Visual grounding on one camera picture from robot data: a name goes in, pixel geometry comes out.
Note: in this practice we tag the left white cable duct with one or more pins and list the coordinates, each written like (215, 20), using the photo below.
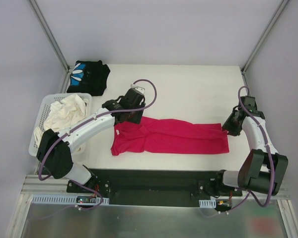
(69, 200)

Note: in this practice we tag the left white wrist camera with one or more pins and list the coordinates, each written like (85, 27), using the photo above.
(138, 88)

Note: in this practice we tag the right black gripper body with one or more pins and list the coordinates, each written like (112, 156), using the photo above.
(230, 126)

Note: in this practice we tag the black folded t shirt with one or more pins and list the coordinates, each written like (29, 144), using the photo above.
(89, 77)

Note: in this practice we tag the cream t shirt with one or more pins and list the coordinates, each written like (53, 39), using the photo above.
(62, 111)

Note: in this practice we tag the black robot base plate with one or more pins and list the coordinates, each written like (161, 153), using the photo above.
(160, 188)

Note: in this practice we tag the aluminium frame post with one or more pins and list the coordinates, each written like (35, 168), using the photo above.
(48, 33)
(265, 34)

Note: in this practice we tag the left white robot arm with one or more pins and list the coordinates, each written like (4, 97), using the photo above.
(59, 162)

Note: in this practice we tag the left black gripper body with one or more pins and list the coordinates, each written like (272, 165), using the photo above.
(133, 117)

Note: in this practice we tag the right white cable duct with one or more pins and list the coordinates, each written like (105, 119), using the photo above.
(211, 203)

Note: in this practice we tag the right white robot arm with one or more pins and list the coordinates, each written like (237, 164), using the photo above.
(255, 173)

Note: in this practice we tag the left aluminium frame post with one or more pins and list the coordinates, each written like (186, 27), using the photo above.
(48, 33)

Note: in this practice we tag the white plastic laundry basket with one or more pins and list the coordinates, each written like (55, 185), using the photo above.
(39, 119)

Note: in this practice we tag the pink t shirt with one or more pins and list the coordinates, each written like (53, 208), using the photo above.
(170, 136)

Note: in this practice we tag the white cable duct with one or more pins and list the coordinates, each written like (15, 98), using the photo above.
(69, 200)
(211, 203)

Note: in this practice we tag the right aluminium frame post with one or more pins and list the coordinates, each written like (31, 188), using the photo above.
(265, 34)

